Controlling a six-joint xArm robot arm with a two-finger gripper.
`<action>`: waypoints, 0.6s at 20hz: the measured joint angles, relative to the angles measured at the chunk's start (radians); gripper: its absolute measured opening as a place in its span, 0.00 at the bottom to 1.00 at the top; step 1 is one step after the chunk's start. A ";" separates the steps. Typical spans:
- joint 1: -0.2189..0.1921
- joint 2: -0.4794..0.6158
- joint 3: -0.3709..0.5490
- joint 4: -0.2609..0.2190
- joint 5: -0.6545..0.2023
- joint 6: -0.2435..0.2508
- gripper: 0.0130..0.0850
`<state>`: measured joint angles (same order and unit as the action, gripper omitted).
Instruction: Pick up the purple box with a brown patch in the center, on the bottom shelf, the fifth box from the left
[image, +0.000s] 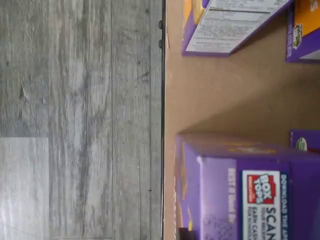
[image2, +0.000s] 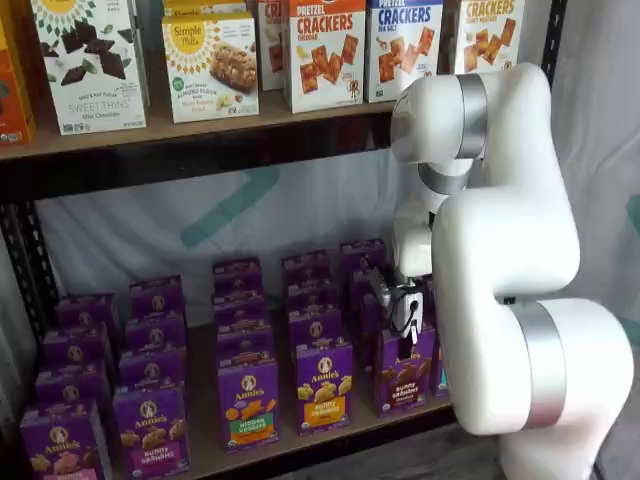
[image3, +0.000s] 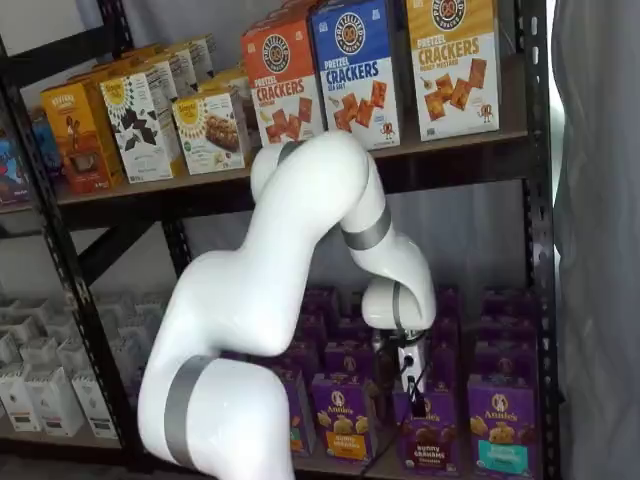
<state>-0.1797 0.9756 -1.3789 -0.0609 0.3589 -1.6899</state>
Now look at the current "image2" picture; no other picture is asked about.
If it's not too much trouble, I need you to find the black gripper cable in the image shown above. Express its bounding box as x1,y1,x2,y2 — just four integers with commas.
391,288,421,335

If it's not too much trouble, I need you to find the purple box brown patch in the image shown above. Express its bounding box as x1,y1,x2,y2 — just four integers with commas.
375,327,437,419

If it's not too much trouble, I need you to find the yellow Simple Mills bar box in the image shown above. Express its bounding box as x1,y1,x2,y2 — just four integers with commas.
160,12,260,125
162,0,249,19

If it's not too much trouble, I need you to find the blue sea salt crackers box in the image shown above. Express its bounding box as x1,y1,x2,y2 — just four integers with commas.
364,0,445,105

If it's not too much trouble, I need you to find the white Sweet Thins box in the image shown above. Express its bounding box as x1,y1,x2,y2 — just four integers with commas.
30,0,150,136

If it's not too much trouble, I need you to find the white backdrop sheet teal stripe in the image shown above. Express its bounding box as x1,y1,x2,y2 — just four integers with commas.
34,0,640,480

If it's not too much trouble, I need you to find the wooden shelf board with crackers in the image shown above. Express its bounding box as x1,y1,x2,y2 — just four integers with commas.
0,84,416,162

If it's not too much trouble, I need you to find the purple box yellow patch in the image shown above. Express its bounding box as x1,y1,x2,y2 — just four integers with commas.
293,337,355,437

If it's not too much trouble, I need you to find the wooden shelf board with purple boxes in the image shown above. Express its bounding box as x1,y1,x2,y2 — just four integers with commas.
107,309,456,480

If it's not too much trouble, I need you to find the orange cheddar pretzel crackers box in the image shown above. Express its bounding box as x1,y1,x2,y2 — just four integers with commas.
283,0,367,115

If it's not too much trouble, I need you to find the orange snack box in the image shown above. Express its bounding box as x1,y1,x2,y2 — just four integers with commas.
0,14,37,147

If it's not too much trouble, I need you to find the black metal shelf frame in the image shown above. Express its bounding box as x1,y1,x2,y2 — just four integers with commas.
0,0,569,480

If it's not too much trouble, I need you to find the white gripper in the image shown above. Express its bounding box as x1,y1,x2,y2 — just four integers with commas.
388,287,425,352

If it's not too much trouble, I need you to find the purple box green patch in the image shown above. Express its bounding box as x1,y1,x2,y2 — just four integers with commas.
217,349,281,456

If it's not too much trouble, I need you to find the white orange cracker box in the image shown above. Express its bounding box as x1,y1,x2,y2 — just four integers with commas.
256,0,287,92

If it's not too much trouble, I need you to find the purple box teal patch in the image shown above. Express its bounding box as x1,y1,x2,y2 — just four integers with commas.
432,344,452,399

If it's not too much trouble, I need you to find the yellow pretzel crackers box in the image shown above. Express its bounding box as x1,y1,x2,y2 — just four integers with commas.
453,0,526,76

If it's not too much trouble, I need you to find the purple box pink patch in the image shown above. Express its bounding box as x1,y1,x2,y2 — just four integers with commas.
18,398,109,480
111,382,193,476

